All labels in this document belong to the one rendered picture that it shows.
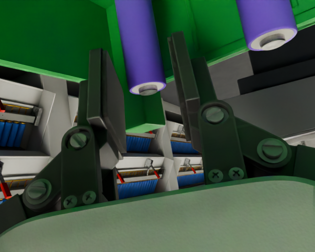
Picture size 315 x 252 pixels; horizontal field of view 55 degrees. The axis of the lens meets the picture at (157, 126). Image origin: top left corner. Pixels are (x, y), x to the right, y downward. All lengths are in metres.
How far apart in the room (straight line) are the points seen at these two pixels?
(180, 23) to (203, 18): 0.01
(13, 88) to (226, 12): 0.74
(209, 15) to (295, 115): 0.49
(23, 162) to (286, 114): 0.61
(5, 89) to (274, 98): 0.63
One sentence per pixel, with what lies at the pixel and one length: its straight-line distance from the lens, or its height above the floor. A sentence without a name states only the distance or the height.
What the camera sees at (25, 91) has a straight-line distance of 0.88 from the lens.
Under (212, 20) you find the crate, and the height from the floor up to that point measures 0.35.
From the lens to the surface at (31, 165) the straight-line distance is 0.84.
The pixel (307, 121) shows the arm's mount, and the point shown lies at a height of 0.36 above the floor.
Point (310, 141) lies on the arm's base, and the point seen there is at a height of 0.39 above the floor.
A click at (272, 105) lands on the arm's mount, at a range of 0.64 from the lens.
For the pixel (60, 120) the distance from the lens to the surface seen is 0.92.
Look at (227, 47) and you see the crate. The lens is 0.16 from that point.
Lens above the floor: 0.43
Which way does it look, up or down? 11 degrees down
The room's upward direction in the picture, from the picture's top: 170 degrees clockwise
